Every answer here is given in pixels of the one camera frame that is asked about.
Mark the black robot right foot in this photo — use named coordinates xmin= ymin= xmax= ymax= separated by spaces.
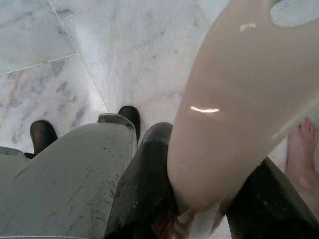
xmin=118 ymin=106 xmax=142 ymax=145

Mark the black robot foot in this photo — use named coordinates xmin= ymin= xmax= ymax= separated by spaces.
xmin=29 ymin=119 xmax=58 ymax=157
xmin=118 ymin=106 xmax=142 ymax=145

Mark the person's bare foot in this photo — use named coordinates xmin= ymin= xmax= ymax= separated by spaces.
xmin=285 ymin=118 xmax=319 ymax=200

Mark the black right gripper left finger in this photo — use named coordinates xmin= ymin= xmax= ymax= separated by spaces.
xmin=104 ymin=121 xmax=179 ymax=239

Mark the beige plastic dustpan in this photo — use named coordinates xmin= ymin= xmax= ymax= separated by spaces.
xmin=166 ymin=0 xmax=319 ymax=237

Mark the black robot left foot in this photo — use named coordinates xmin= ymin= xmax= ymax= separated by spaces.
xmin=29 ymin=119 xmax=58 ymax=157

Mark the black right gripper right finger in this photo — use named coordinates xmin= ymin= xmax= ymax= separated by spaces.
xmin=225 ymin=156 xmax=319 ymax=239

